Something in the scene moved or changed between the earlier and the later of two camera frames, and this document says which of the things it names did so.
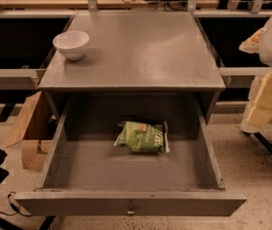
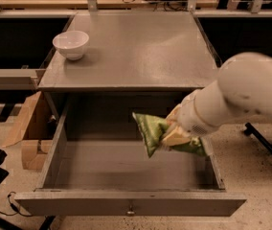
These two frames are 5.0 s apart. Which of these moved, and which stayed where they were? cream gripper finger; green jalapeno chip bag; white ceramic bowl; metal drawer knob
Moved: green jalapeno chip bag; cream gripper finger
Stayed: white ceramic bowl; metal drawer knob
